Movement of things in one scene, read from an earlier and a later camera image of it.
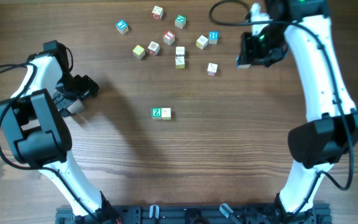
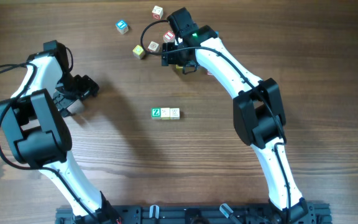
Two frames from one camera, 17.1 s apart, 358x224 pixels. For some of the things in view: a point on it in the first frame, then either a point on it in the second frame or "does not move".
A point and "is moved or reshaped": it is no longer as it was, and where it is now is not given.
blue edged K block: [243, 66] is moved or reshaped
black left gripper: [89, 88] does not move
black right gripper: [248, 56] -> [169, 58]
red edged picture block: [153, 48] does not move
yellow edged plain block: [166, 114] does not move
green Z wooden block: [156, 112] does not move
